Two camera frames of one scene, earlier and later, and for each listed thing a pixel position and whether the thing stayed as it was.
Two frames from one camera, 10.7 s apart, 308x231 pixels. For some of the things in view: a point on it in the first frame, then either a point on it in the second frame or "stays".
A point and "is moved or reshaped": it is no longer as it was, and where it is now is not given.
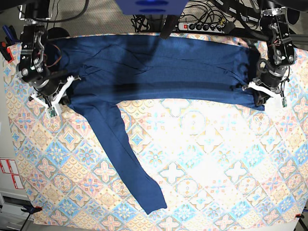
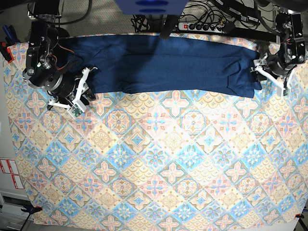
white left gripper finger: x=61 y=92 to x=85 y=71
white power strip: x=198 y=27 stays
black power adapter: x=228 y=26 stays
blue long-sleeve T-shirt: x=105 y=70 is moved or reshaped
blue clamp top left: x=11 y=37 stays
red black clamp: x=6 y=52 stays
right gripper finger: x=260 y=97 to x=290 y=75
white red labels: x=9 y=166 stays
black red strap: x=168 y=26 stays
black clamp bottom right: x=300 y=215 stays
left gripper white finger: x=41 y=101 to x=50 y=102
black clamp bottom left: x=31 y=209 stays
